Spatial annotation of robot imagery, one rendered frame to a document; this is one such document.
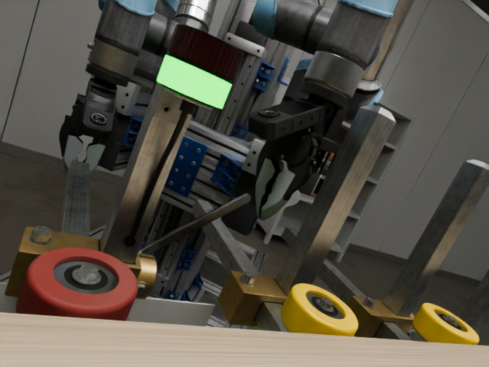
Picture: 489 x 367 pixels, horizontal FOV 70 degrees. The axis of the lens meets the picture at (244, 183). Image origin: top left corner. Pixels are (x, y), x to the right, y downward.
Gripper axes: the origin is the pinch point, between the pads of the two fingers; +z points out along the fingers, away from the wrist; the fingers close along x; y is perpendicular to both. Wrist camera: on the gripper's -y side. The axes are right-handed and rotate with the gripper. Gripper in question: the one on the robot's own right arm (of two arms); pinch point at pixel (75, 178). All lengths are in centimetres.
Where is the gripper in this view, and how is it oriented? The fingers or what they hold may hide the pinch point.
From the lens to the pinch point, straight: 71.1
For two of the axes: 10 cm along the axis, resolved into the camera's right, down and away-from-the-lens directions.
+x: -8.4, -2.6, -4.8
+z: -4.0, 8.9, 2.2
